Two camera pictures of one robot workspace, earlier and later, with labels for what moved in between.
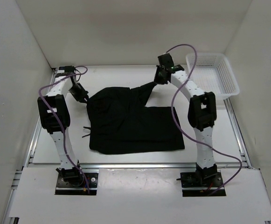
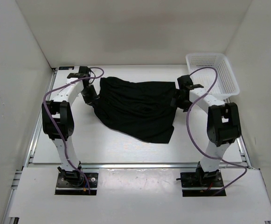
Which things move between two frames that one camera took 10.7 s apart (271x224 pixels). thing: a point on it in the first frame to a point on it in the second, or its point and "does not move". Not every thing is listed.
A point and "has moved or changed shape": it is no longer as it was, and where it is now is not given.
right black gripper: x=157 y=80 to x=175 y=101
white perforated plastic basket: x=213 y=73 does not move
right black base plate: x=191 y=187 does not move
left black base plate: x=63 y=188 does not move
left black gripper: x=83 y=95 to x=94 y=97
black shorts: x=119 y=122 has moved or changed shape
